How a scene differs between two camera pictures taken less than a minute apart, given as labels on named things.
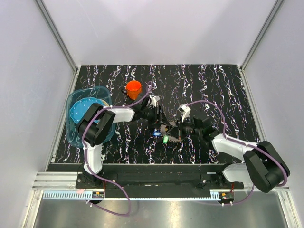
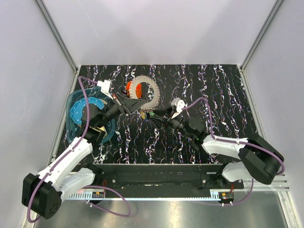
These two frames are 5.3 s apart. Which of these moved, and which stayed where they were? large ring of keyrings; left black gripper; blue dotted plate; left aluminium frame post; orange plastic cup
Moved: large ring of keyrings; left black gripper
Stayed: left aluminium frame post; blue dotted plate; orange plastic cup
